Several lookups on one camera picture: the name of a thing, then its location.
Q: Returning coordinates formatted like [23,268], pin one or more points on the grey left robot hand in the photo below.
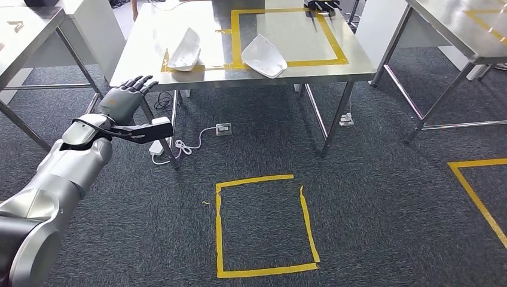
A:
[121,103]

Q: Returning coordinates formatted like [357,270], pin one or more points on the white curved plastic part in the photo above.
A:
[185,51]
[264,57]

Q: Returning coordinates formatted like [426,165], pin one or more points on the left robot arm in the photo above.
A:
[59,178]

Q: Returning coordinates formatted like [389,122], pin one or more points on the stainless steel workbench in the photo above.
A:
[150,39]

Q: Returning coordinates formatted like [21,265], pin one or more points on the square floor socket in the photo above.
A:
[223,129]

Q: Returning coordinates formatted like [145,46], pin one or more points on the stainless steel table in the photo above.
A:
[447,23]
[23,47]

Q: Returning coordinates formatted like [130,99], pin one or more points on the black tool with prongs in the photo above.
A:
[323,6]

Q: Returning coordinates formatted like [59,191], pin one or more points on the yellow tape on steel table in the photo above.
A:
[485,23]

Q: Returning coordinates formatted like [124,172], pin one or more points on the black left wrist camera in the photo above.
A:
[150,130]

